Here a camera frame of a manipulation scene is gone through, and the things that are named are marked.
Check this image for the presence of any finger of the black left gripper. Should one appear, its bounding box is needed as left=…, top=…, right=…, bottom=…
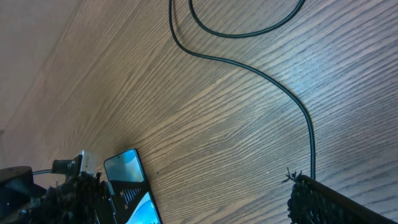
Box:
left=106, top=180, right=149, bottom=223

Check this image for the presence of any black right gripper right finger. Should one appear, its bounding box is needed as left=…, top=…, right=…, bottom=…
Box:
left=284, top=172, right=397, bottom=224

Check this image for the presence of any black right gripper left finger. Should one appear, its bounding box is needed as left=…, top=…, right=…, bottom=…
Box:
left=1, top=170, right=104, bottom=223

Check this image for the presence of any blue Galaxy smartphone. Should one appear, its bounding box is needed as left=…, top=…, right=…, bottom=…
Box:
left=104, top=149, right=162, bottom=224

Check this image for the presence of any black USB charging cable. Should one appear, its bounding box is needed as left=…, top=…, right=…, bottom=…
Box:
left=167, top=0, right=317, bottom=181

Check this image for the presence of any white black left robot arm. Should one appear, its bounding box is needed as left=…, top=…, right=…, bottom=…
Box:
left=1, top=157, right=149, bottom=223

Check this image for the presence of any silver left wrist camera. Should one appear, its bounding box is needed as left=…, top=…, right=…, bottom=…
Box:
left=80, top=150, right=98, bottom=175

